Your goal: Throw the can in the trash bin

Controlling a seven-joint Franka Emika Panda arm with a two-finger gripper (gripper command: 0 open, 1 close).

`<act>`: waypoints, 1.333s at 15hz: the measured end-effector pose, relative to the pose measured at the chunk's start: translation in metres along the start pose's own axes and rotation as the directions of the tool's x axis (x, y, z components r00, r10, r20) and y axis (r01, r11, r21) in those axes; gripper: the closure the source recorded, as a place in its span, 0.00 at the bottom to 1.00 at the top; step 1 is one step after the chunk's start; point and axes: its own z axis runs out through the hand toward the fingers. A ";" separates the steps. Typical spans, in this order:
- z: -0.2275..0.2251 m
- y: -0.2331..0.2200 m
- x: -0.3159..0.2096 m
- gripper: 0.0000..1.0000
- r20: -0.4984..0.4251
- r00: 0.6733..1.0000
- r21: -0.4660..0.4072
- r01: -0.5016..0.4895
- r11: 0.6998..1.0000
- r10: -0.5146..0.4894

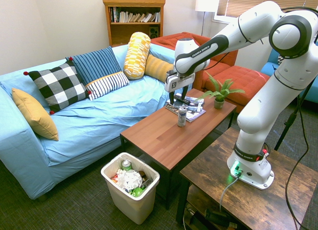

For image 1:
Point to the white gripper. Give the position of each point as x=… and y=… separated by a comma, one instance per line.
x=179, y=81

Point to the silver drink can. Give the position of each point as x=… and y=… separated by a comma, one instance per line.
x=182, y=117

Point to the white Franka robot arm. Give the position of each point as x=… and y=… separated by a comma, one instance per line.
x=261, y=110

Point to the bright green plastic trash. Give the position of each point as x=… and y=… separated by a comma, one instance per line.
x=137, y=191

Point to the white plastic trash bin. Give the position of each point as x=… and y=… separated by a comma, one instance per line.
x=134, y=207

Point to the black remote control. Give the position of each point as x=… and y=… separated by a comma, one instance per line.
x=182, y=99

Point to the light cover magazine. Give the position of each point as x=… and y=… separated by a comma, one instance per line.
x=195, y=115

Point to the orange striped pillow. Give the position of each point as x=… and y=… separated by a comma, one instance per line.
x=157, y=67

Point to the small potted fern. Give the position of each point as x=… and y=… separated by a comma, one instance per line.
x=219, y=102

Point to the wooden coffee table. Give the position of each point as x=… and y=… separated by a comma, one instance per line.
x=159, y=140

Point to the orange armchair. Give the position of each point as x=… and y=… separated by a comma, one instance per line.
x=218, y=63

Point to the yellow patterned bolster pillow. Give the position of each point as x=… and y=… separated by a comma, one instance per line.
x=136, y=56

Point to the small black speaker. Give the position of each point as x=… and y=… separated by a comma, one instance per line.
x=153, y=32

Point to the white navy striped pillow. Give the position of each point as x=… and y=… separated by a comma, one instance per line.
x=106, y=84

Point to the wooden bookshelf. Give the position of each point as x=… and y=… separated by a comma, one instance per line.
x=134, y=32

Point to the light blue sofa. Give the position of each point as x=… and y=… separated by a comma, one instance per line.
x=99, y=120

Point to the blue striped pillow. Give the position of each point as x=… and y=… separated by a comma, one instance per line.
x=97, y=63

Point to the row of books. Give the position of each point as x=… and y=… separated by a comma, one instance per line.
x=139, y=17

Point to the crumpled white paper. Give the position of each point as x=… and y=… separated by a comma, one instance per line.
x=129, y=179

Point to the blue bench sofa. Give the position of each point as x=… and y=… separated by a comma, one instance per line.
x=269, y=66

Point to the white shade floor lamp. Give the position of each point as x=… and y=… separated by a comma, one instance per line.
x=206, y=2

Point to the red snack wrapper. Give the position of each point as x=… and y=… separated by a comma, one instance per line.
x=114, y=177

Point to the black white checkered pillow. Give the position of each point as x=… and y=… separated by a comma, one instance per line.
x=59, y=86

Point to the black device under table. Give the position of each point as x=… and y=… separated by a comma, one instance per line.
x=218, y=216

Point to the rustic dark wood table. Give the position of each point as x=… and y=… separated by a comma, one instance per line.
x=248, y=205

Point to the mustard yellow pillow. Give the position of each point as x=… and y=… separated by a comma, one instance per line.
x=34, y=113

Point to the black camera tripod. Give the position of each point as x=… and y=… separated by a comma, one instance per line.
x=289, y=123

